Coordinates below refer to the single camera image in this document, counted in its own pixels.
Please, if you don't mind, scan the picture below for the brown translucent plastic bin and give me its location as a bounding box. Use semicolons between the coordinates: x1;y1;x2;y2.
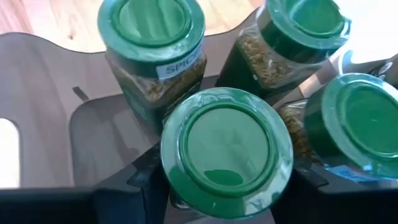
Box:
0;7;343;224

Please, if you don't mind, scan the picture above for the green-lid glass spice jar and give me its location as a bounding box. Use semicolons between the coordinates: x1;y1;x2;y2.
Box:
97;0;208;131
214;0;352;99
278;73;398;181
160;86;295;220

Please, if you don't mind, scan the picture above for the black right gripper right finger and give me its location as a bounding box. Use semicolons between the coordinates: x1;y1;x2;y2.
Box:
270;164;398;224

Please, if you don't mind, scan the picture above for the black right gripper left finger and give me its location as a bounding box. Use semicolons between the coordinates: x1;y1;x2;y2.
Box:
93;146;170;224

